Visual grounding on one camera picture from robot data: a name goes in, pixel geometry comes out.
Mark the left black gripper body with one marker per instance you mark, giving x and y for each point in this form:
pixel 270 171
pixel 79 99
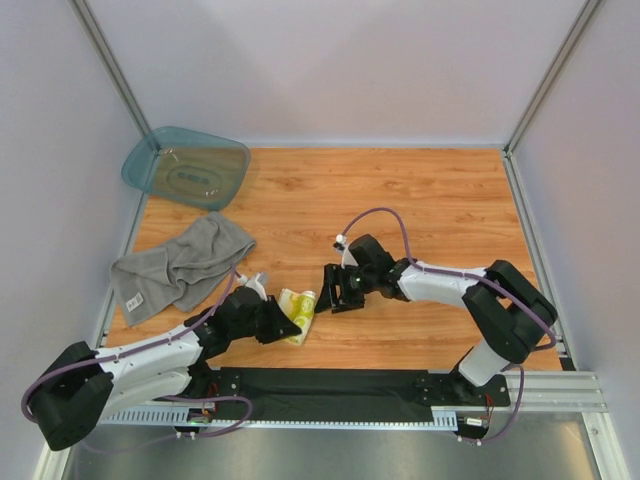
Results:
pixel 267 320

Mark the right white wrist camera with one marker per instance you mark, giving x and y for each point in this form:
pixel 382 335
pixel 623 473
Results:
pixel 341 246

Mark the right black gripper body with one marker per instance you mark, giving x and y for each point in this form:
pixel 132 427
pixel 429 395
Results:
pixel 343 286

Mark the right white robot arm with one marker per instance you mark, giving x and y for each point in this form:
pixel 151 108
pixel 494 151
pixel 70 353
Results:
pixel 510 313

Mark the teal transparent plastic tub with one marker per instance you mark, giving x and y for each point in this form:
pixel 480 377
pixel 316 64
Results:
pixel 187 167

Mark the yellow green patterned towel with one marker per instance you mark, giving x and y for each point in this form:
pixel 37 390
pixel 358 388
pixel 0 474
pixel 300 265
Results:
pixel 299 308

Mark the aluminium frame post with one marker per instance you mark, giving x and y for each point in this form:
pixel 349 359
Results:
pixel 561 59
pixel 99 42

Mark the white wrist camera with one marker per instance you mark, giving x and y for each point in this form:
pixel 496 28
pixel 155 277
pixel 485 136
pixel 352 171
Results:
pixel 341 246
pixel 257 283

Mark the left aluminium frame post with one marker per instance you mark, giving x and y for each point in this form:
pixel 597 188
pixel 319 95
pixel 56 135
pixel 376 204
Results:
pixel 99 42

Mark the grey towel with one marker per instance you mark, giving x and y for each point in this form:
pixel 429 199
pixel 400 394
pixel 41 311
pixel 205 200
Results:
pixel 182 272

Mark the aluminium front rail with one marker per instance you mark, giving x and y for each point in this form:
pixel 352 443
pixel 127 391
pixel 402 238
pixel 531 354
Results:
pixel 566 391

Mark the right aluminium frame post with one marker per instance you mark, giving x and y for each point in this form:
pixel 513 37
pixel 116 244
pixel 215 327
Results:
pixel 561 59

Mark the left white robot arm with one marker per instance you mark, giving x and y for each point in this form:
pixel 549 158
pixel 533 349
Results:
pixel 84 386

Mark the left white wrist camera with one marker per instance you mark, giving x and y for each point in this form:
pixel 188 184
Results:
pixel 257 283

